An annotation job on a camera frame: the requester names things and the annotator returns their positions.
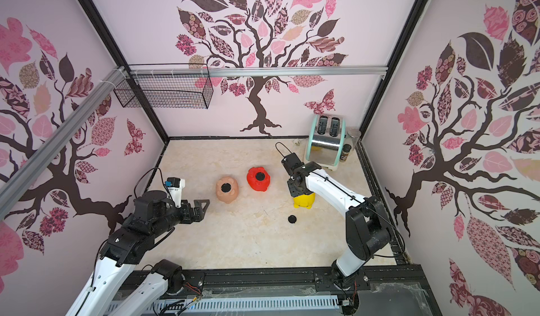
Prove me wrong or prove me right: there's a yellow piggy bank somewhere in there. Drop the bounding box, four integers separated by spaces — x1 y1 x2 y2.
293 193 316 209

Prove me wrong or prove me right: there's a glass jar behind toaster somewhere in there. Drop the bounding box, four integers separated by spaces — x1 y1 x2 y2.
340 127 361 163

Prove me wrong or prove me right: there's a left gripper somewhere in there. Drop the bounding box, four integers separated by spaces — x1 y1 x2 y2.
154 198 212 237

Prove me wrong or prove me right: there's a black wire basket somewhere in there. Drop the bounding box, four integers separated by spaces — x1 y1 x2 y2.
114 63 214 109

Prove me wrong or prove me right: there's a black base frame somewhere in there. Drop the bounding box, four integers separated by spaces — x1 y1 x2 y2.
75 264 444 316

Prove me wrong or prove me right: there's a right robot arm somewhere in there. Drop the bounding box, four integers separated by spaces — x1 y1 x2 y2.
281 152 398 284

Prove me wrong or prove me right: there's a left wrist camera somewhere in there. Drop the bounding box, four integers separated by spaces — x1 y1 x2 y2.
134 176 186 226

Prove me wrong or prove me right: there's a back aluminium rail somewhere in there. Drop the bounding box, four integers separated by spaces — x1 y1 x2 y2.
129 65 388 78

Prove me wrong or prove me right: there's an aluminium rail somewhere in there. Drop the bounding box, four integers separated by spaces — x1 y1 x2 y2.
1 66 127 220
129 65 388 78

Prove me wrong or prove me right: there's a peach piggy bank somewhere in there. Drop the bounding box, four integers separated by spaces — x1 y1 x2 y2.
216 176 239 204

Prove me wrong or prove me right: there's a red piggy bank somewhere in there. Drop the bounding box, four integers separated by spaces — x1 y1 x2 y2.
246 167 271 192

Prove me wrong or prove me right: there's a left aluminium rail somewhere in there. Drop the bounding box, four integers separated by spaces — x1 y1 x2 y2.
1 66 127 220

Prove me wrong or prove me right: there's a mint chrome toaster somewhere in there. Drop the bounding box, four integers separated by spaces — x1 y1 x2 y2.
304 114 346 171

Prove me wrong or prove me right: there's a white slotted cable duct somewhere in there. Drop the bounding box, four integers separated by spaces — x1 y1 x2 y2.
141 296 341 315

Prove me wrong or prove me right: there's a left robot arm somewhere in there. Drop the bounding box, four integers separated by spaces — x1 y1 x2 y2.
67 192 210 315

